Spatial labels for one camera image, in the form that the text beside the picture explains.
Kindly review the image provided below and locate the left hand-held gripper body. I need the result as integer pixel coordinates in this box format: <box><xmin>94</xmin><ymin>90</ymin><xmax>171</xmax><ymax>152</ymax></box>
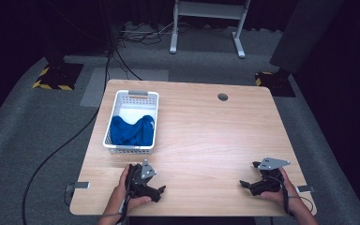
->
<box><xmin>127</xmin><ymin>158</ymin><xmax>158</xmax><ymax>200</ymax></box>

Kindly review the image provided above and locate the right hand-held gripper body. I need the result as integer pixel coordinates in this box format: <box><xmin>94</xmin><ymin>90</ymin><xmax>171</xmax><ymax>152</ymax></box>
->
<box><xmin>248</xmin><ymin>157</ymin><xmax>292</xmax><ymax>197</ymax></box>

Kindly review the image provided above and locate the blue t-shirt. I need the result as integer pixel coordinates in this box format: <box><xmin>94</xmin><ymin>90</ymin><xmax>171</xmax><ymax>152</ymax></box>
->
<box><xmin>109</xmin><ymin>114</ymin><xmax>156</xmax><ymax>147</ymax></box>

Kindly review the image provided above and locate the white plastic basket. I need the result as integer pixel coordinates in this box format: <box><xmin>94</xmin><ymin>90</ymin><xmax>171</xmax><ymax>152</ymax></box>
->
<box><xmin>102</xmin><ymin>89</ymin><xmax>159</xmax><ymax>156</ymax></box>

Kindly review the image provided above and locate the person's left hand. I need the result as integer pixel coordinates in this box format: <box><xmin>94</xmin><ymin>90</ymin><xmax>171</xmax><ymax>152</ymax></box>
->
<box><xmin>112</xmin><ymin>164</ymin><xmax>153</xmax><ymax>217</ymax></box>

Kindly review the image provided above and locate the person's right hand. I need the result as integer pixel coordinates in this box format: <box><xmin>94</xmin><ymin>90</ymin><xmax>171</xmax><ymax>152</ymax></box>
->
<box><xmin>259</xmin><ymin>167</ymin><xmax>308</xmax><ymax>217</ymax></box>

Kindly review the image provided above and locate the metal table clamp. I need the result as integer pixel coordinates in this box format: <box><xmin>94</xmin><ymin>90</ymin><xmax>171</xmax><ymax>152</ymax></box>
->
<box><xmin>295</xmin><ymin>185</ymin><xmax>316</xmax><ymax>194</ymax></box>
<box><xmin>65</xmin><ymin>181</ymin><xmax>91</xmax><ymax>193</ymax></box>

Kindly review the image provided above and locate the black yellow-striped stand base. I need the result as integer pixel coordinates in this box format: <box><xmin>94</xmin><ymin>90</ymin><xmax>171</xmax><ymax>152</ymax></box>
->
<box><xmin>32</xmin><ymin>63</ymin><xmax>84</xmax><ymax>92</ymax></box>
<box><xmin>254</xmin><ymin>70</ymin><xmax>297</xmax><ymax>98</ymax></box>

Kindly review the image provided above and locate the dark grey column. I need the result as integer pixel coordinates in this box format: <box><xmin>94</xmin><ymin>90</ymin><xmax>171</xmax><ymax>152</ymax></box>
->
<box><xmin>269</xmin><ymin>0</ymin><xmax>345</xmax><ymax>74</ymax></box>

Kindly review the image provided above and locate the white metal stand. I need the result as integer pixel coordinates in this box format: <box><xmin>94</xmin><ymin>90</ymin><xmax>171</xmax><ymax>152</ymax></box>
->
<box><xmin>169</xmin><ymin>0</ymin><xmax>251</xmax><ymax>59</ymax></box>

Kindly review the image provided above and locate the right hand-held gripper cable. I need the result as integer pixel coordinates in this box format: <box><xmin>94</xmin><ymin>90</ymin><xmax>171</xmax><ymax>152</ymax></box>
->
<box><xmin>263</xmin><ymin>174</ymin><xmax>315</xmax><ymax>218</ymax></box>

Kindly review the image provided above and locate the hand-held gripper cable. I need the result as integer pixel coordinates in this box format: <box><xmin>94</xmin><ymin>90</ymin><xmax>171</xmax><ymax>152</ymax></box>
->
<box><xmin>101</xmin><ymin>174</ymin><xmax>132</xmax><ymax>225</ymax></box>
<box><xmin>263</xmin><ymin>174</ymin><xmax>315</xmax><ymax>218</ymax></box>

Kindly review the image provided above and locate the left hand-held gripper cable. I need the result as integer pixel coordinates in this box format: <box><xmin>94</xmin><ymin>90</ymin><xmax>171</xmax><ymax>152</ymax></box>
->
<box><xmin>101</xmin><ymin>174</ymin><xmax>132</xmax><ymax>225</ymax></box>

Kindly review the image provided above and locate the long black floor cable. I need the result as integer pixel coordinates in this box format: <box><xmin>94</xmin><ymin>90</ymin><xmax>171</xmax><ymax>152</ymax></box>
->
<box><xmin>21</xmin><ymin>50</ymin><xmax>113</xmax><ymax>225</ymax></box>

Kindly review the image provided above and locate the short black floor cable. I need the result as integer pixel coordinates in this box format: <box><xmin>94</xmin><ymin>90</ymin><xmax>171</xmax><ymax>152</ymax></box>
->
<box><xmin>113</xmin><ymin>46</ymin><xmax>143</xmax><ymax>82</ymax></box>

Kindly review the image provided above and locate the bundle of floor cables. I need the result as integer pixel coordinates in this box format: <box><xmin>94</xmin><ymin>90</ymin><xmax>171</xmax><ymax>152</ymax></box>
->
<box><xmin>118</xmin><ymin>21</ymin><xmax>195</xmax><ymax>46</ymax></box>

